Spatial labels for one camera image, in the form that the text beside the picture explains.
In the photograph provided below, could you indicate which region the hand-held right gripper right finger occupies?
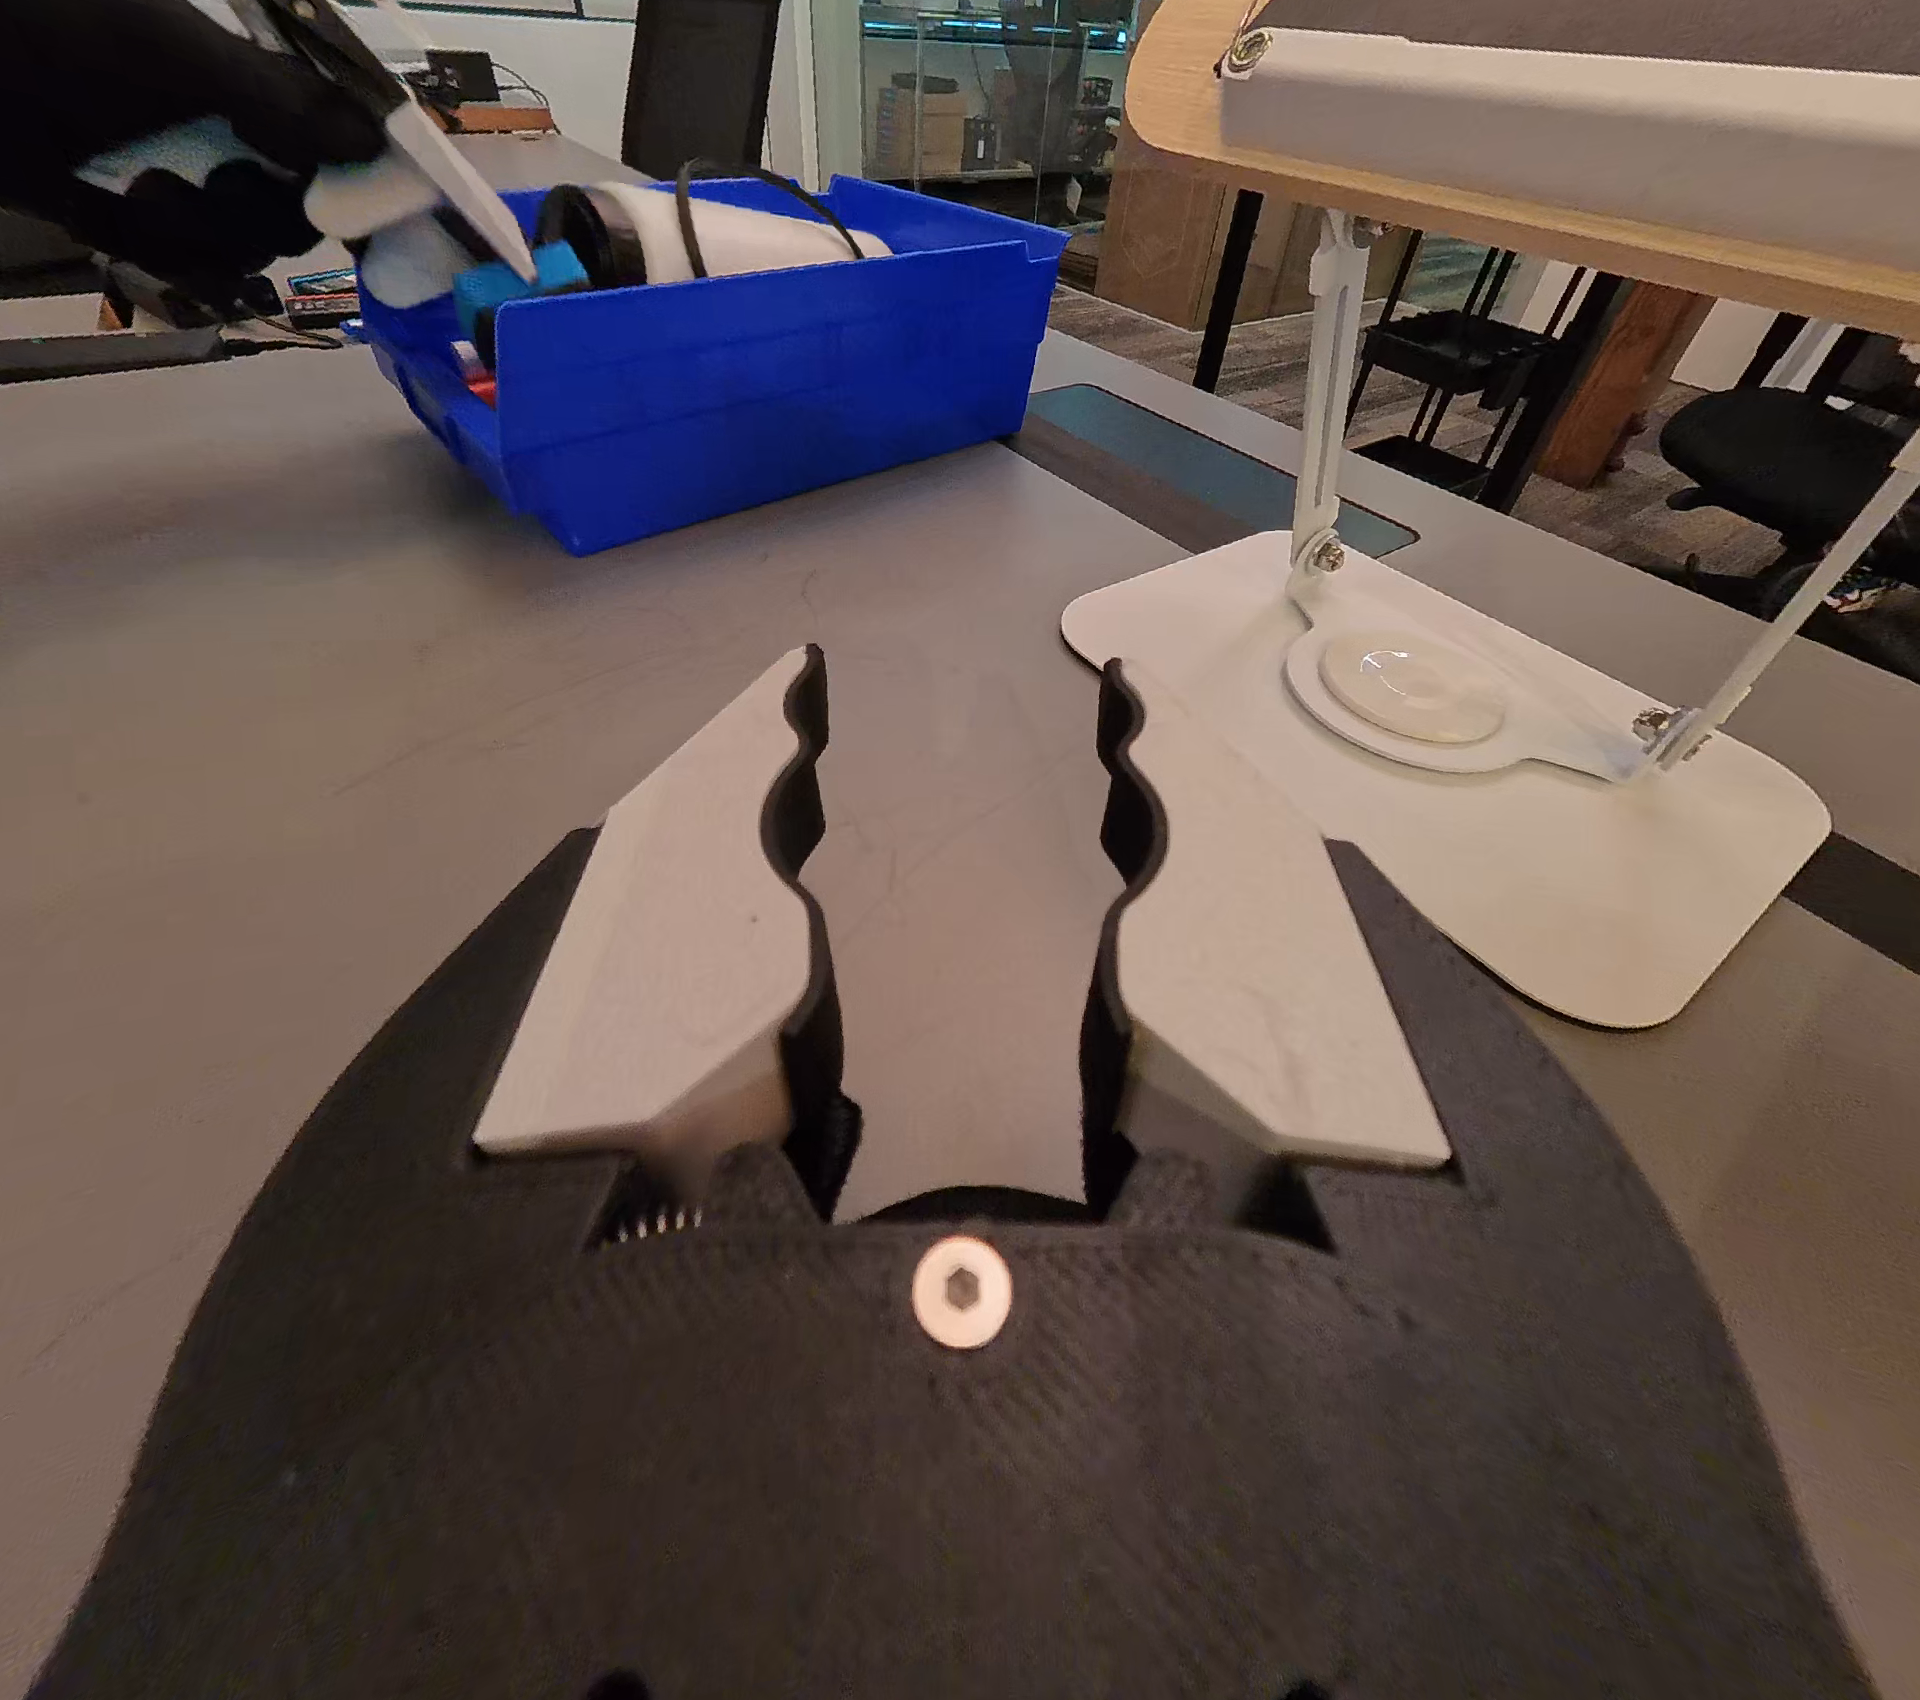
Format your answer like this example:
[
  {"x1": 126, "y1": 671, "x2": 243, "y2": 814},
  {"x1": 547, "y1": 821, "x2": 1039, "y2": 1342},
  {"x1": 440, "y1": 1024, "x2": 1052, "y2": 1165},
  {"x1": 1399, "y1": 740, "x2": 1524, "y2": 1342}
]
[{"x1": 1076, "y1": 656, "x2": 1458, "y2": 1226}]

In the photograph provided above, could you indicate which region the white bottle with black cap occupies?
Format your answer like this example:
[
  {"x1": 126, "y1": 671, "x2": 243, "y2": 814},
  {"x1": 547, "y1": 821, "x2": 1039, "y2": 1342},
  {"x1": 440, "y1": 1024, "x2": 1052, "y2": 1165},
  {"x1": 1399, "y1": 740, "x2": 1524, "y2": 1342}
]
[{"x1": 536, "y1": 176, "x2": 902, "y2": 293}]

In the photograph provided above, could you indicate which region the blue plastic bin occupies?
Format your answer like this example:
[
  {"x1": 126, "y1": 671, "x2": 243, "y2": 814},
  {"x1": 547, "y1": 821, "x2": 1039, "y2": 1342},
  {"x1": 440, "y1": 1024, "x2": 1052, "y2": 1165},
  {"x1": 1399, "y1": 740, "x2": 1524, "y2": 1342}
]
[{"x1": 352, "y1": 175, "x2": 1070, "y2": 560}]

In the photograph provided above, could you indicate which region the wooden beam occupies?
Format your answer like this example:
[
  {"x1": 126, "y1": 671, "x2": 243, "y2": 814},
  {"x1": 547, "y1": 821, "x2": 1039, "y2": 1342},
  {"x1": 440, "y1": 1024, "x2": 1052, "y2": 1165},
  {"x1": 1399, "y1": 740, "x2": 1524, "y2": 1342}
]
[{"x1": 1536, "y1": 282, "x2": 1712, "y2": 489}]

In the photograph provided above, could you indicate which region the black flat device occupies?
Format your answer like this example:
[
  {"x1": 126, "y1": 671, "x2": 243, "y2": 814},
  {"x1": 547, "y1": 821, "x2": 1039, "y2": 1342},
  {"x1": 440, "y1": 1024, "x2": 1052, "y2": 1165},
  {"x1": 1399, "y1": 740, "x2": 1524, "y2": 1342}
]
[{"x1": 0, "y1": 326, "x2": 227, "y2": 387}]

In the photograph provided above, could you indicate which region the person's left hand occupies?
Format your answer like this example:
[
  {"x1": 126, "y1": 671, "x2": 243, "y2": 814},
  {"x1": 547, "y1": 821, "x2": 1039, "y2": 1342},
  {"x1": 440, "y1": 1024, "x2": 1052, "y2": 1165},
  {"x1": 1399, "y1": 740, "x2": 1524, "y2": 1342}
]
[{"x1": 0, "y1": 0, "x2": 399, "y2": 285}]

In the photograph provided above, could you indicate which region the black metal frame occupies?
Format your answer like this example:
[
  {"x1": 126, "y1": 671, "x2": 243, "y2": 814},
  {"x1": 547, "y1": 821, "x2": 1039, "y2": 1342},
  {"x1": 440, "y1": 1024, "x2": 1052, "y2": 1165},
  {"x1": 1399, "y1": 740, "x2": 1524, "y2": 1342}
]
[{"x1": 1342, "y1": 266, "x2": 1638, "y2": 510}]

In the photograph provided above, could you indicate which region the white stand base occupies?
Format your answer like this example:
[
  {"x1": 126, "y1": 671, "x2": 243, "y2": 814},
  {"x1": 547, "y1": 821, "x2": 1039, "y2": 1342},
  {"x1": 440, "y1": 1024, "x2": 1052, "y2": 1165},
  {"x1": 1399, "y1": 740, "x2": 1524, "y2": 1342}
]
[{"x1": 1062, "y1": 207, "x2": 1920, "y2": 1030}]

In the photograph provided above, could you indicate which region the blue felt eraser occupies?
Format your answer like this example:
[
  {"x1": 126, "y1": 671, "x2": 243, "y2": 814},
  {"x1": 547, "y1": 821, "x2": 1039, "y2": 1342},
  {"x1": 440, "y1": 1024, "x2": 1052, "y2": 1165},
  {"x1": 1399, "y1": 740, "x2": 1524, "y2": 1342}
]
[{"x1": 453, "y1": 242, "x2": 589, "y2": 340}]

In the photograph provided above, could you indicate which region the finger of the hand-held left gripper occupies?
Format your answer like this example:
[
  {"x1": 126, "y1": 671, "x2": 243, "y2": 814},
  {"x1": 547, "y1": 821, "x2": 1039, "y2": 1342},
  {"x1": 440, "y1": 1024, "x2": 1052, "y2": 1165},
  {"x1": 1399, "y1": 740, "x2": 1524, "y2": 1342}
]
[{"x1": 382, "y1": 87, "x2": 541, "y2": 289}]

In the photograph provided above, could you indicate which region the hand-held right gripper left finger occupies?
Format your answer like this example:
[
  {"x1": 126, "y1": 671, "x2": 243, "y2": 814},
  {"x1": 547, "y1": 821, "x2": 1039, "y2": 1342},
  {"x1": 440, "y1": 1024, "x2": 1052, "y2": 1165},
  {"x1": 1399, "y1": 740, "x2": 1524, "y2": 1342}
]
[{"x1": 470, "y1": 645, "x2": 869, "y2": 1222}]

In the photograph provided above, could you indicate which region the black office chair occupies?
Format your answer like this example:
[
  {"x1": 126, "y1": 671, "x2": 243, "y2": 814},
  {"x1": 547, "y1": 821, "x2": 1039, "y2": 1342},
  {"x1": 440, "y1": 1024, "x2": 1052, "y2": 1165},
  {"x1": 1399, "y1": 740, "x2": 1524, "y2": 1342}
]
[{"x1": 621, "y1": 0, "x2": 789, "y2": 184}]

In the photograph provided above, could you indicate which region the black cord loop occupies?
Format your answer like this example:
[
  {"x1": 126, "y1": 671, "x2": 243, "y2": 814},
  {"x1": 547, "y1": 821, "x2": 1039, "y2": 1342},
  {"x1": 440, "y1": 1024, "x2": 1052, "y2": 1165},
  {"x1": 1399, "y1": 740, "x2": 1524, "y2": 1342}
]
[{"x1": 671, "y1": 159, "x2": 869, "y2": 281}]

